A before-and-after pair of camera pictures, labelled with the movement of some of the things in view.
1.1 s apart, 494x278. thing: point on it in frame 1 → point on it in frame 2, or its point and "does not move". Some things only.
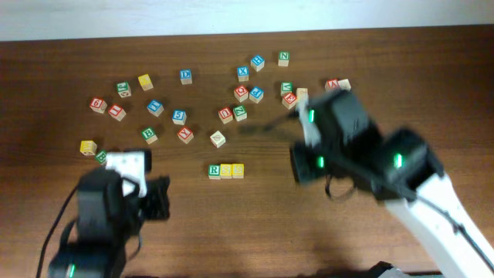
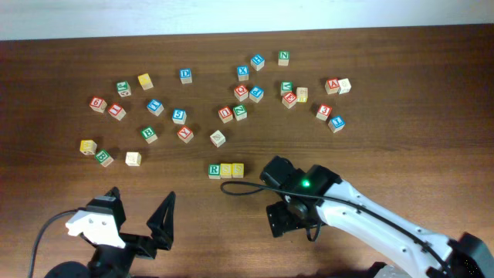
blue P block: [256, 94] does not move
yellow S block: [226, 171] does not move
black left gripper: [155, 197] → [138, 241]
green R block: [214, 171] does not move
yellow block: [238, 171] does not move
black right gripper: [299, 150] → [279, 215]
